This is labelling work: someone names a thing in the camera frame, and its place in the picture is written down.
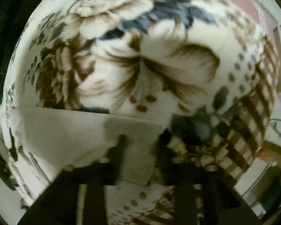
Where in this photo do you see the beige small garment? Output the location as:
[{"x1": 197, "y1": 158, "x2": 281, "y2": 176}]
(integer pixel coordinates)
[{"x1": 9, "y1": 107, "x2": 161, "y2": 185}]

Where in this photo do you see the floral fleece blanket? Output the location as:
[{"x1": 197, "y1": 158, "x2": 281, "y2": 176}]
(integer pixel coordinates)
[{"x1": 0, "y1": 0, "x2": 281, "y2": 224}]

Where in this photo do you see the black cable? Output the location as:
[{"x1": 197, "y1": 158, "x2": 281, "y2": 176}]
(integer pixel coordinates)
[{"x1": 269, "y1": 118, "x2": 281, "y2": 138}]

